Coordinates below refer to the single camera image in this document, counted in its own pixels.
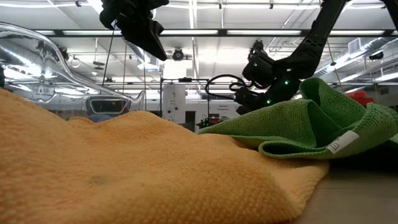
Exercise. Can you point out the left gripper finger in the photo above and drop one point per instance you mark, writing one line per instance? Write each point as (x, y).
(143, 34)

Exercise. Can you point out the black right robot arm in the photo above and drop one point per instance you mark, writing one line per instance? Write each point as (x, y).
(311, 46)

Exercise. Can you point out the green microfiber towel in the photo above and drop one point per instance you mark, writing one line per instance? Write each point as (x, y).
(295, 124)

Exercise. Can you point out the orange microfiber towel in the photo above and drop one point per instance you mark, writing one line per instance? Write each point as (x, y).
(124, 171)

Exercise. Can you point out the black ceiling spotlight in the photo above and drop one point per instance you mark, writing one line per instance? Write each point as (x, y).
(178, 54)
(256, 45)
(64, 53)
(376, 56)

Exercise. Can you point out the white cabinet machine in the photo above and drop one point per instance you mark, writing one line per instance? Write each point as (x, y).
(174, 99)

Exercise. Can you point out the black monitor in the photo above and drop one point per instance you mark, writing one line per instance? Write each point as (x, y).
(109, 106)

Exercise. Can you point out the clear plastic bin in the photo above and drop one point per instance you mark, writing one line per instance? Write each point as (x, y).
(46, 68)

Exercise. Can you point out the red plastic bin stack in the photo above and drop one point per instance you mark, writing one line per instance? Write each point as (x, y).
(360, 98)

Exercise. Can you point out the white ventilation duct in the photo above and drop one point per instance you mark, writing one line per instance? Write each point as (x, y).
(354, 46)

